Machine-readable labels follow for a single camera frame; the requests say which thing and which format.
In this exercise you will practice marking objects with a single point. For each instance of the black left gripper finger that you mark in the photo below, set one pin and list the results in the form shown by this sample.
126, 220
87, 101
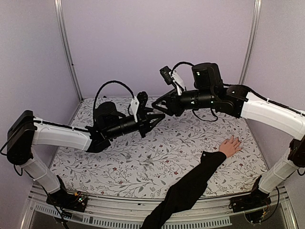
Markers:
154, 120
148, 111

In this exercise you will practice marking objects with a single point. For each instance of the aluminium frame post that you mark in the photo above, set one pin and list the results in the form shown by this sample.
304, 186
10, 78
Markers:
251, 40
66, 47

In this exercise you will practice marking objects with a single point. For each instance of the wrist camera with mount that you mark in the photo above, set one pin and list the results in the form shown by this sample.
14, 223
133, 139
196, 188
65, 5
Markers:
139, 102
173, 78

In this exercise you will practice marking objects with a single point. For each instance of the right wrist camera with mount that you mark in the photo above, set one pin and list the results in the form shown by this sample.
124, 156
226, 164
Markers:
173, 78

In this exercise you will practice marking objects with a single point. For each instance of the person's bare hand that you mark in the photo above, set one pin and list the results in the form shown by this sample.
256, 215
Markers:
230, 146

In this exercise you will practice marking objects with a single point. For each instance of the aluminium front rail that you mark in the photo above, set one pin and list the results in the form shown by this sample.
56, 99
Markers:
106, 212

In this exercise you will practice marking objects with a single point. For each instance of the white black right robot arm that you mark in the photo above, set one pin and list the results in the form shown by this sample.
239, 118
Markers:
238, 101

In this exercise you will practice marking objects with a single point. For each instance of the black sleeved forearm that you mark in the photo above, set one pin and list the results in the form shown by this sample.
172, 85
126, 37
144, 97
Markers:
184, 194

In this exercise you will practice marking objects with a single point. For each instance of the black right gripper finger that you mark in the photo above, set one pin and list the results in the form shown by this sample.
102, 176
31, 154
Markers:
164, 110
164, 102

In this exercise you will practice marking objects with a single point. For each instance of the left aluminium frame post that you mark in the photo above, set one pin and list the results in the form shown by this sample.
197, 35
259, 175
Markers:
66, 47

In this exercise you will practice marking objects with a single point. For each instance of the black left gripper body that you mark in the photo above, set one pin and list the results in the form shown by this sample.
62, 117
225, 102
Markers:
143, 123

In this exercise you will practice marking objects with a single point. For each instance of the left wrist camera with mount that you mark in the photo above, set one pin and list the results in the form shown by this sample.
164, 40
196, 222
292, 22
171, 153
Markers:
139, 102

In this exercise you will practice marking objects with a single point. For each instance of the floral patterned table mat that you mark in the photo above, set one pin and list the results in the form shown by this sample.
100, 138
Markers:
136, 167

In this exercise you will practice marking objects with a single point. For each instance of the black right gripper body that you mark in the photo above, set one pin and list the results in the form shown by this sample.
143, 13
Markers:
177, 109

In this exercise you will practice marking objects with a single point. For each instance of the right aluminium frame post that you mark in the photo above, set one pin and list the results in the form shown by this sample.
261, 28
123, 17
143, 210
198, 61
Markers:
251, 40

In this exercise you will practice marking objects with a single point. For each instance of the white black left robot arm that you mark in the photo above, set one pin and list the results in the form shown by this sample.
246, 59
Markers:
108, 124

